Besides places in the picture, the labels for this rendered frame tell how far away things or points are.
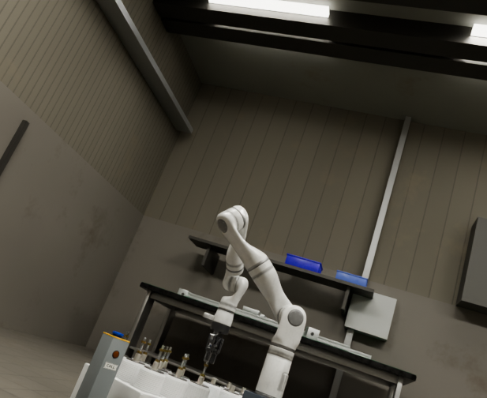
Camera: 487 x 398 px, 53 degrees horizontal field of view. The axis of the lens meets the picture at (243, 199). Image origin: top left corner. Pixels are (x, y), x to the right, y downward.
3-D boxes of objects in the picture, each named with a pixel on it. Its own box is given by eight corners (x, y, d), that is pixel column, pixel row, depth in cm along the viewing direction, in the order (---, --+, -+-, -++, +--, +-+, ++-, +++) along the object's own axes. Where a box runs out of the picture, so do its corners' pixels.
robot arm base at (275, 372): (281, 402, 170) (295, 354, 176) (277, 402, 162) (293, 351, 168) (256, 392, 173) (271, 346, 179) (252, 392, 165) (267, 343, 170)
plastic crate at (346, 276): (365, 293, 474) (367, 283, 477) (365, 288, 455) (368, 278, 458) (335, 283, 483) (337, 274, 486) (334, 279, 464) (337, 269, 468)
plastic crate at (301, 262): (320, 279, 490) (323, 268, 493) (318, 273, 468) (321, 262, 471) (286, 269, 501) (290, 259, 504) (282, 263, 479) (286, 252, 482)
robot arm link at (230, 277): (227, 282, 206) (226, 256, 199) (246, 287, 203) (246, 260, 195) (220, 291, 200) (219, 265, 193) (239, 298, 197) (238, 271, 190)
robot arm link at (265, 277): (265, 260, 186) (271, 257, 177) (303, 322, 183) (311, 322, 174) (245, 273, 184) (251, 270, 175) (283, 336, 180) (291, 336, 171)
